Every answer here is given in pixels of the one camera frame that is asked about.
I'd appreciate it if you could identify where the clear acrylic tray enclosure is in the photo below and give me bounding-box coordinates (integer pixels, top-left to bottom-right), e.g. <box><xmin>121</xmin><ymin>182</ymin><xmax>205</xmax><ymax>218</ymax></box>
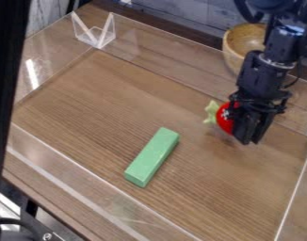
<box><xmin>5</xmin><ymin>8</ymin><xmax>307</xmax><ymax>241</ymax></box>

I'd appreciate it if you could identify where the dark vertical pole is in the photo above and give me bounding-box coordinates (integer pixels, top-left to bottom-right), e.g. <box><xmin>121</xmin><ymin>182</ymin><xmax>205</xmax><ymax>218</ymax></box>
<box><xmin>0</xmin><ymin>0</ymin><xmax>34</xmax><ymax>217</ymax></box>

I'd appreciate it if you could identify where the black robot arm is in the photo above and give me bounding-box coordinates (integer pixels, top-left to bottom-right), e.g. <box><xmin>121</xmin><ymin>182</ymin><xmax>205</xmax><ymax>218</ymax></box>
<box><xmin>230</xmin><ymin>0</ymin><xmax>307</xmax><ymax>145</ymax></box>

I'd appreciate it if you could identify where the black device with logo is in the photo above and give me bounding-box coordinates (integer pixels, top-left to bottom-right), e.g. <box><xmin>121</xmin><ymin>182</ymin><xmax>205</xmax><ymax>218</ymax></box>
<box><xmin>21</xmin><ymin>210</ymin><xmax>73</xmax><ymax>241</ymax></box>

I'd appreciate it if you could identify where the clear acrylic corner bracket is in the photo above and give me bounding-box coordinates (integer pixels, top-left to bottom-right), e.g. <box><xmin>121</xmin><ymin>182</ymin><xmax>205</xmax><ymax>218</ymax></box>
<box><xmin>71</xmin><ymin>12</ymin><xmax>117</xmax><ymax>49</ymax></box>

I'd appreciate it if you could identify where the green rectangular block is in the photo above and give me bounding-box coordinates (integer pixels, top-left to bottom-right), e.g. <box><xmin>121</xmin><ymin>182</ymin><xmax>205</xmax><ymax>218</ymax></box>
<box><xmin>125</xmin><ymin>127</ymin><xmax>181</xmax><ymax>187</ymax></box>

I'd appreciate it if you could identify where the black table leg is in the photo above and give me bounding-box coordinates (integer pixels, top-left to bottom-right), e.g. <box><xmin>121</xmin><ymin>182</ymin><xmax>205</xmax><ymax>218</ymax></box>
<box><xmin>26</xmin><ymin>200</ymin><xmax>38</xmax><ymax>217</ymax></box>

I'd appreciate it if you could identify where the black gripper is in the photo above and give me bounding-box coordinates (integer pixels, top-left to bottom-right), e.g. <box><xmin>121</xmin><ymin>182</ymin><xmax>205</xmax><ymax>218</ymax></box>
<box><xmin>230</xmin><ymin>51</ymin><xmax>293</xmax><ymax>145</ymax></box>

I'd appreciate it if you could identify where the black cable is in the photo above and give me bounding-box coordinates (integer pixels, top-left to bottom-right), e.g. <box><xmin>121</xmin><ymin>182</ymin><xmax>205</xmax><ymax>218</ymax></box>
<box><xmin>0</xmin><ymin>216</ymin><xmax>35</xmax><ymax>241</ymax></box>

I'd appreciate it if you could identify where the red plush strawberry toy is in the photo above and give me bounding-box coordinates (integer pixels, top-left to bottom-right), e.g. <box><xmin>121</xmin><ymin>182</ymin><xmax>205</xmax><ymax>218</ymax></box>
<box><xmin>203</xmin><ymin>100</ymin><xmax>239</xmax><ymax>135</ymax></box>

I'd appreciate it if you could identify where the wooden bowl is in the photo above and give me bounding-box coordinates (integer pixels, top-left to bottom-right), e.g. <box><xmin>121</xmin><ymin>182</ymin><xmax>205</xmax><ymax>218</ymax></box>
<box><xmin>222</xmin><ymin>22</ymin><xmax>274</xmax><ymax>76</ymax></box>

